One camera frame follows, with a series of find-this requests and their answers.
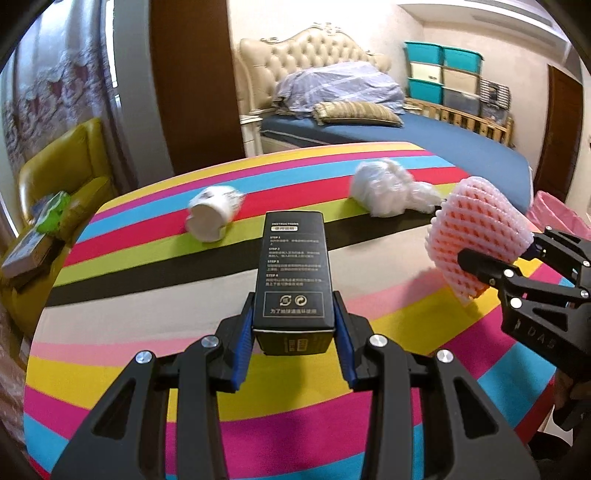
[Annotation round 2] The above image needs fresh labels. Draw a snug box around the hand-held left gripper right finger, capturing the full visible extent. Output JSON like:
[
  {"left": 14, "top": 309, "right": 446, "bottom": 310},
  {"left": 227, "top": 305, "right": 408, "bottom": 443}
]
[{"left": 332, "top": 291, "right": 541, "bottom": 480}]

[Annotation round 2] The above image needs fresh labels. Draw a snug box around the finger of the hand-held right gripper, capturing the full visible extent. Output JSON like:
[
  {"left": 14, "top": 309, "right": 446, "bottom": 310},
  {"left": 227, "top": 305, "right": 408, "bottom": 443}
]
[
  {"left": 457, "top": 248, "right": 591, "bottom": 310},
  {"left": 524, "top": 227, "right": 591, "bottom": 278}
]

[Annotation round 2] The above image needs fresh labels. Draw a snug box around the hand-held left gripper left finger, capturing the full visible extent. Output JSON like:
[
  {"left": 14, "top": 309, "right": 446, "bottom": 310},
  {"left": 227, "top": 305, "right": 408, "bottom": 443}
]
[{"left": 51, "top": 291, "right": 257, "bottom": 480}]

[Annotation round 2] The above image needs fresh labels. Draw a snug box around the pink waste bin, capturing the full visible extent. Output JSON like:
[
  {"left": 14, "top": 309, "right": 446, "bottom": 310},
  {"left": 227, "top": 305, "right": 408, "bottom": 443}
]
[{"left": 526, "top": 190, "right": 591, "bottom": 241}]

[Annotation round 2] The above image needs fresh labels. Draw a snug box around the pink foam fruit net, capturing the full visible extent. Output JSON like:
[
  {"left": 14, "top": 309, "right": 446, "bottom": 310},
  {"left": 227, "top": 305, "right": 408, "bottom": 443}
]
[{"left": 424, "top": 176, "right": 534, "bottom": 306}]

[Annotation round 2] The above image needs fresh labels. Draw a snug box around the black cardboard box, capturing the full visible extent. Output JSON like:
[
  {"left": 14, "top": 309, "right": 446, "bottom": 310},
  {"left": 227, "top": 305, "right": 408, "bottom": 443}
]
[{"left": 252, "top": 211, "right": 335, "bottom": 357}]

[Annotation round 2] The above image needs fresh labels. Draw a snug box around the brown wooden door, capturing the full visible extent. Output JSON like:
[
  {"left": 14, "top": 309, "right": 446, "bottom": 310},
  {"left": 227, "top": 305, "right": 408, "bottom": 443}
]
[{"left": 536, "top": 65, "right": 585, "bottom": 204}]

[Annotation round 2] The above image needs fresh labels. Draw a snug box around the crumpled white plastic bag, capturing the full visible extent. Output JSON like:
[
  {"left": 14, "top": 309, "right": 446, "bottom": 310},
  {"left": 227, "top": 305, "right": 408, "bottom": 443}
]
[{"left": 351, "top": 158, "right": 446, "bottom": 219}]

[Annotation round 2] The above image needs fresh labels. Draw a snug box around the bed with blue sheet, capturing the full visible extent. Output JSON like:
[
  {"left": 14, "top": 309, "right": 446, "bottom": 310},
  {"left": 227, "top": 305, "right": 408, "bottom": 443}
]
[{"left": 259, "top": 111, "right": 532, "bottom": 213}]

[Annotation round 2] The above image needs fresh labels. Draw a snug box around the white paper cup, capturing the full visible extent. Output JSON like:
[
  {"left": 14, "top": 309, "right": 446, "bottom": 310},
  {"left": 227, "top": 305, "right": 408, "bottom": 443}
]
[{"left": 186, "top": 185, "right": 245, "bottom": 244}]

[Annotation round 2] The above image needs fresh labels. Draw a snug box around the stack of plastic storage boxes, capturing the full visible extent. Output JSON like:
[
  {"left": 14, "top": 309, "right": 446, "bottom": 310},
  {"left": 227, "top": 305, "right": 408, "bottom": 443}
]
[{"left": 404, "top": 41, "right": 485, "bottom": 116}]

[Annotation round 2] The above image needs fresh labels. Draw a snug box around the gold striped pillow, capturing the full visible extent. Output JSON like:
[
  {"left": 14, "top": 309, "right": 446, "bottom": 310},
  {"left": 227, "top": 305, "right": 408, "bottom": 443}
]
[{"left": 311, "top": 102, "right": 404, "bottom": 128}]

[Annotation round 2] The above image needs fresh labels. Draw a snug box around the white carved nightstand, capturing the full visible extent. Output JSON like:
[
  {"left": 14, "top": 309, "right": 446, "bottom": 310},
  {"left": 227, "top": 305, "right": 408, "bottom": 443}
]
[{"left": 239, "top": 113, "right": 266, "bottom": 158}]

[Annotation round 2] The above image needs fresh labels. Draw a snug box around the light blue duvet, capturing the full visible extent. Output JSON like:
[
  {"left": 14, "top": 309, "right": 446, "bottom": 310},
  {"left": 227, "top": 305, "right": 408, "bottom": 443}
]
[{"left": 272, "top": 62, "right": 407, "bottom": 116}]

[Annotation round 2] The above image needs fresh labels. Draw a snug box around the green snack packet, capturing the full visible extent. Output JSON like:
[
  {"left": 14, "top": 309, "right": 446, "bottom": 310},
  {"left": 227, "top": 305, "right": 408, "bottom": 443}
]
[{"left": 36, "top": 191, "right": 72, "bottom": 234}]

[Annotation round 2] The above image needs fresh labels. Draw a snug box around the flat cardboard box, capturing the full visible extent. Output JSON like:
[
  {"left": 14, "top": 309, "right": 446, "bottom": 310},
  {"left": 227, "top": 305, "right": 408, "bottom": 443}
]
[{"left": 1, "top": 228, "right": 56, "bottom": 280}]

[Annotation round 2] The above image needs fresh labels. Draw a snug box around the yellow green sofa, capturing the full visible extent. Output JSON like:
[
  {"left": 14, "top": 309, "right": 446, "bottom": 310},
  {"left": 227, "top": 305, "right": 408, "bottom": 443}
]
[{"left": 0, "top": 117, "right": 118, "bottom": 333}]

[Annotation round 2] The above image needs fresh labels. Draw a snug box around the brown wooden wardrobe panel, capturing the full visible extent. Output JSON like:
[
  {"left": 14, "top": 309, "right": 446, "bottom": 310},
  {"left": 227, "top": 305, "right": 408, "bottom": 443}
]
[{"left": 150, "top": 0, "right": 245, "bottom": 178}]

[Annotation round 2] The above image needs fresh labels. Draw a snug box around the cream tufted bed headboard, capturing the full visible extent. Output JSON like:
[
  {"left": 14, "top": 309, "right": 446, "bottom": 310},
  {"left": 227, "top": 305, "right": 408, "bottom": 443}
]
[{"left": 238, "top": 21, "right": 392, "bottom": 116}]

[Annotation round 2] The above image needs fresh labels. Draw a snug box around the floral lace curtain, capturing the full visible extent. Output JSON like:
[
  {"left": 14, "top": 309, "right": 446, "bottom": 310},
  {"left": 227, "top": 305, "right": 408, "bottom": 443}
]
[{"left": 0, "top": 0, "right": 116, "bottom": 181}]

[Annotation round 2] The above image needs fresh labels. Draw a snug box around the wooden crib rail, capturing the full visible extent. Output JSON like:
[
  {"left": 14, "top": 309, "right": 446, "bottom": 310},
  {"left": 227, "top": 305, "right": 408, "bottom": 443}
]
[{"left": 404, "top": 96, "right": 515, "bottom": 148}]

